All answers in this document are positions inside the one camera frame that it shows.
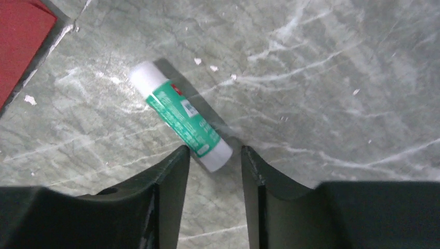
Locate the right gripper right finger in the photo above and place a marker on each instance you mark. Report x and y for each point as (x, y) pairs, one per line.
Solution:
(282, 213)

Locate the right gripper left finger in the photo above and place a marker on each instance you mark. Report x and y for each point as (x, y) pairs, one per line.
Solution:
(143, 211)

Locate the green glue stick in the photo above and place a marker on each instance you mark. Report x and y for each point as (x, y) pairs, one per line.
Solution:
(161, 94)

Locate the red envelope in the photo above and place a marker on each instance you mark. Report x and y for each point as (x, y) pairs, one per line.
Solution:
(24, 27)

